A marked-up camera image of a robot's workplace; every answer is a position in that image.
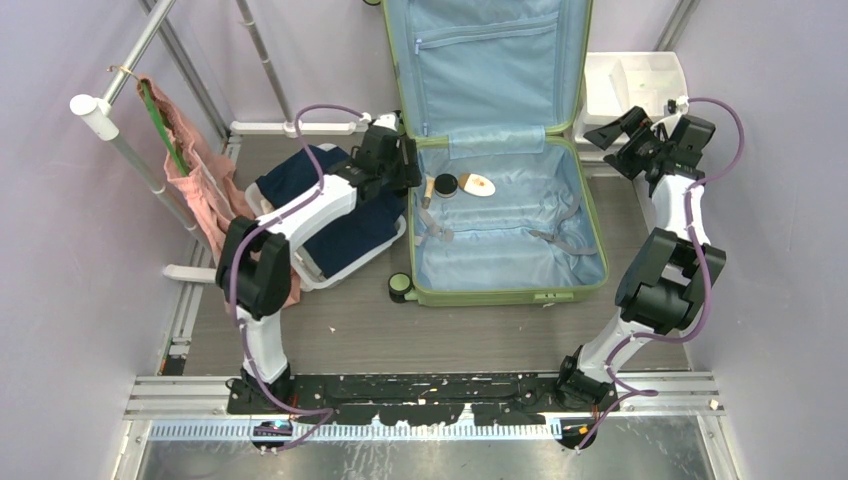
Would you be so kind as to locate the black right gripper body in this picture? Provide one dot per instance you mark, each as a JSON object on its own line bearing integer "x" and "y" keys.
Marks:
{"x": 642, "y": 148}

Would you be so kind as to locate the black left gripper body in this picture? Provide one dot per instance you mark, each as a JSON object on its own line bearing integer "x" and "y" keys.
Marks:
{"x": 397, "y": 174}

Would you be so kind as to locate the navy blue garment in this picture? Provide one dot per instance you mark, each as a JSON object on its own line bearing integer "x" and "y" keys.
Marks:
{"x": 351, "y": 232}

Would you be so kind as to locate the white plastic drawer organizer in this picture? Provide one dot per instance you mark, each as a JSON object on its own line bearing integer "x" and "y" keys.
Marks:
{"x": 614, "y": 82}

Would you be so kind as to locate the green ribbed hard-shell suitcase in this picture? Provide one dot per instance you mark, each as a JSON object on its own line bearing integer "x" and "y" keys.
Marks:
{"x": 491, "y": 88}

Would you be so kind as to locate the white perforated plastic basket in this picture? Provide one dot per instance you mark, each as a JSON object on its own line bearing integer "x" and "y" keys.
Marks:
{"x": 344, "y": 265}

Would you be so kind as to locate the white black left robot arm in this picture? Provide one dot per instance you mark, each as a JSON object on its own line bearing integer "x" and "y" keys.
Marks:
{"x": 340, "y": 207}

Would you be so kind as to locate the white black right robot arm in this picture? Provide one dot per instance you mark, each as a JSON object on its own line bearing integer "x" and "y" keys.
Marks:
{"x": 667, "y": 283}

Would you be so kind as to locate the black round jar lid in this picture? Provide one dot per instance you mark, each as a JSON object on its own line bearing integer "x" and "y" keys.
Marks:
{"x": 445, "y": 185}

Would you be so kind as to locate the pink cloth garment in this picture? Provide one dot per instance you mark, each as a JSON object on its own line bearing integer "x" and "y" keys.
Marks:
{"x": 209, "y": 190}

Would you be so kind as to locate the green clothes hanger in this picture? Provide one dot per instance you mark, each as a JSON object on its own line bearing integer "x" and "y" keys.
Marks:
{"x": 163, "y": 129}

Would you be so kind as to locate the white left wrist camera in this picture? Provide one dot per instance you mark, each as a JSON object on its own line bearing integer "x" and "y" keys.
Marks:
{"x": 391, "y": 121}

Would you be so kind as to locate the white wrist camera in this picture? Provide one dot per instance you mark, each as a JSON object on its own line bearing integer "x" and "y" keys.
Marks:
{"x": 391, "y": 121}
{"x": 676, "y": 109}

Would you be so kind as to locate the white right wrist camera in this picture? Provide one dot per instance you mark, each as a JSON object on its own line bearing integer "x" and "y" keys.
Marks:
{"x": 676, "y": 109}

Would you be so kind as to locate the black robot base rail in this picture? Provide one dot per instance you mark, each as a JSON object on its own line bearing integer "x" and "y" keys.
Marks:
{"x": 429, "y": 400}

